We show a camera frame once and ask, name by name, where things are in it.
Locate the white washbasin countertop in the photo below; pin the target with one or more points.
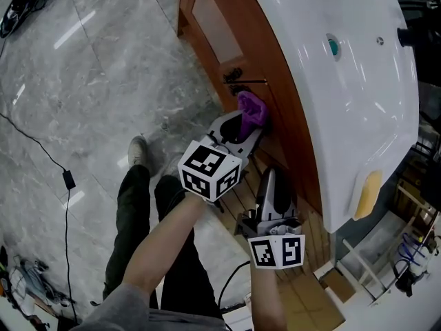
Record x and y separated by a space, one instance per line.
344 98

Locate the white metal frame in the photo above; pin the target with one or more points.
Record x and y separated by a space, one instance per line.
372 274

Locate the person's right forearm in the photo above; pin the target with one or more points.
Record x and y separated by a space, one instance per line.
268 298

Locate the teal basin drain plug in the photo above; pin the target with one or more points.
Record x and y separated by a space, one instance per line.
333 47

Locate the black faucet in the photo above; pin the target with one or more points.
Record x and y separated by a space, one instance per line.
413 37

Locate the purple cloth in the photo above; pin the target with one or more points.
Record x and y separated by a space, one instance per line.
253 110

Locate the black bag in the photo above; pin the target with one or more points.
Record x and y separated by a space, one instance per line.
24 2

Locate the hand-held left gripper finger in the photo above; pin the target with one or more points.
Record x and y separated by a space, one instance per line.
217 126
254 141

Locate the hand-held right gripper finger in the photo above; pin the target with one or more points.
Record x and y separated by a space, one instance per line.
287 202
267 195

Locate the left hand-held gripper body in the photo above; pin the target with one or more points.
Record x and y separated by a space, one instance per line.
206 171

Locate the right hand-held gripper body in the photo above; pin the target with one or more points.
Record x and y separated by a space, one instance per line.
275 250

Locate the wooden slatted floor board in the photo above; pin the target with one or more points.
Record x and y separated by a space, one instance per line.
310 288

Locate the person's black trousers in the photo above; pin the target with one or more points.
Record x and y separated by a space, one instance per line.
131 219

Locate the person's white shoe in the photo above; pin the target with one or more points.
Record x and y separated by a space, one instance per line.
137 150

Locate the brown wooden cabinet door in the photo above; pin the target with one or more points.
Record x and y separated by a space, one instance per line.
200 47
286 143

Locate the person's grey sweater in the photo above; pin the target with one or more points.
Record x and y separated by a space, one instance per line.
120 312

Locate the brown cardboard box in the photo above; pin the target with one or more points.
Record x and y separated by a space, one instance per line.
339 285

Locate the yellow sponge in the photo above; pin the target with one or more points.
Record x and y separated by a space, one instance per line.
368 195

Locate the black power adapter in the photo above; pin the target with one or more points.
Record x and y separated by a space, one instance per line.
69 180

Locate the person's left forearm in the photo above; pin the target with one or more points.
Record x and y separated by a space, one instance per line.
162 247

